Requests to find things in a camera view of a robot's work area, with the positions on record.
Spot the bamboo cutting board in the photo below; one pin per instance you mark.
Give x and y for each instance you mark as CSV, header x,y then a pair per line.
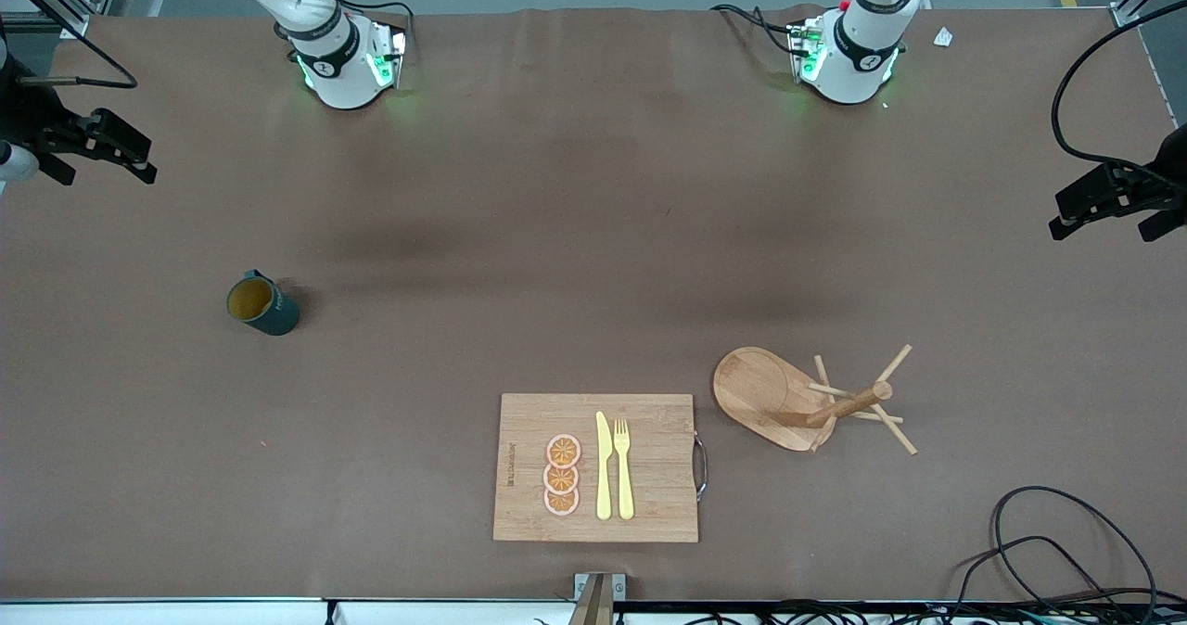
x,y
649,458

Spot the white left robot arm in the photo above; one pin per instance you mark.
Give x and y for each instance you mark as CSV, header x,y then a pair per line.
x,y
853,69

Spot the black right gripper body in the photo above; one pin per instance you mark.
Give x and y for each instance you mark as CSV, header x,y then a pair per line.
x,y
26,117

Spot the table cover sheet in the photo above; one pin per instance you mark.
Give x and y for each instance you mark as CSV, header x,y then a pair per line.
x,y
464,235

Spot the orange citrus slice toy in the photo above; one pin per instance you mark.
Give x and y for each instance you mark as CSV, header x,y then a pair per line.
x,y
561,503
560,479
563,451

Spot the small white paper scrap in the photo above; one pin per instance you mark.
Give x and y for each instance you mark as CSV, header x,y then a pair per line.
x,y
943,37

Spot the yellow plastic knife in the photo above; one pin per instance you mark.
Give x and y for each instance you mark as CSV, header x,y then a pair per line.
x,y
604,477

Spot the dark teal ribbed cup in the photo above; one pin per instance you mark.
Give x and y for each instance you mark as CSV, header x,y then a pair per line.
x,y
278,314

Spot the yellow plastic fork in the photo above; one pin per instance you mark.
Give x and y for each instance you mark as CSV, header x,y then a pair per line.
x,y
624,486

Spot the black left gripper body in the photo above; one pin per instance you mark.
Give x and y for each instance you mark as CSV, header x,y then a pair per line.
x,y
1170,178

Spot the wooden mug tree stand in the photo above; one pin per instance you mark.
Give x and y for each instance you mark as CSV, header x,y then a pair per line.
x,y
751,393

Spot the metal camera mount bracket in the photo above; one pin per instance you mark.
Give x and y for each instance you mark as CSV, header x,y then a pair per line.
x,y
598,597

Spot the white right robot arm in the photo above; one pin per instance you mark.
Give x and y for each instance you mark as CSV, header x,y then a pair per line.
x,y
343,78

